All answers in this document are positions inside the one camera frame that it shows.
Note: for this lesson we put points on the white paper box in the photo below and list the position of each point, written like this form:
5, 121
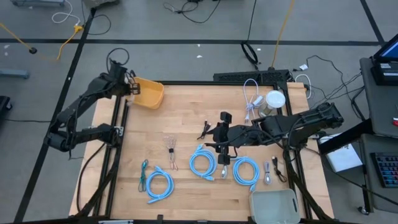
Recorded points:
342, 158

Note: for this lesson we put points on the grey floor bar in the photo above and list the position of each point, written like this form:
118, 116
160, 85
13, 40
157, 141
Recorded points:
14, 74

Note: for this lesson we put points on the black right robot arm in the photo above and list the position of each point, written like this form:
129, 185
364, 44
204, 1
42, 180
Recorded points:
311, 121

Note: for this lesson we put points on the pale green plastic bin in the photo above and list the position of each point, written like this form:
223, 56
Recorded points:
270, 207

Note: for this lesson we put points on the yellow plastic bin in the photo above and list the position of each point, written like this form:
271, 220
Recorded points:
149, 93

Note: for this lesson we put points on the grey equipment base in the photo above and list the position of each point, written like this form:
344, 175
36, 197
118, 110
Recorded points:
37, 2
99, 2

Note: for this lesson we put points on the black backlit keyboard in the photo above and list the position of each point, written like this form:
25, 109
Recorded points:
387, 169

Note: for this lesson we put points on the red object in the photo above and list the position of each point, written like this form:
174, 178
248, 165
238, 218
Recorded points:
395, 122

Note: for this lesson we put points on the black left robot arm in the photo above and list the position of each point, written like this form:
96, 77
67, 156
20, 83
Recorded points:
93, 133

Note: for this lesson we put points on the black table frame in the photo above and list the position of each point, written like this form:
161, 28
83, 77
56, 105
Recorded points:
199, 83

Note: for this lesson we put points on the grey cart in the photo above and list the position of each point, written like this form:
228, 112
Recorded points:
382, 109

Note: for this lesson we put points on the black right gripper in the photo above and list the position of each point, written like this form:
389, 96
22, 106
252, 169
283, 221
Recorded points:
225, 135

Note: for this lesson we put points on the black laptop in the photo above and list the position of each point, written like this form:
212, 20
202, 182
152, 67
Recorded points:
385, 73

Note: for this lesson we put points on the white adapter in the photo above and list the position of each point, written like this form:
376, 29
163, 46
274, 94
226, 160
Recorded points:
303, 67

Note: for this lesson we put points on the black floor object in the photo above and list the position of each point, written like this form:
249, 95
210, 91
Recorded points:
3, 104

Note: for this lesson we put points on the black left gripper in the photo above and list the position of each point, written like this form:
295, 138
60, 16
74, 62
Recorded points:
129, 81

